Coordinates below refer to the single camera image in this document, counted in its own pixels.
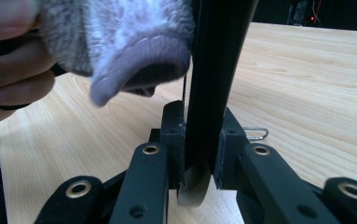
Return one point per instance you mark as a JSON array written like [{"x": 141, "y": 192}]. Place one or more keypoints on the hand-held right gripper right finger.
[{"x": 230, "y": 146}]

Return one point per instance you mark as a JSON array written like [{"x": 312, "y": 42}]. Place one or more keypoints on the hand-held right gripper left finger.
[{"x": 173, "y": 140}]

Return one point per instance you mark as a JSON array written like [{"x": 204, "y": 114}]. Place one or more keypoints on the black framed mirror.
[{"x": 212, "y": 77}]

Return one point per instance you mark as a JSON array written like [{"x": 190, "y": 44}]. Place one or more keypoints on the purple striped cloth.
[{"x": 120, "y": 34}]

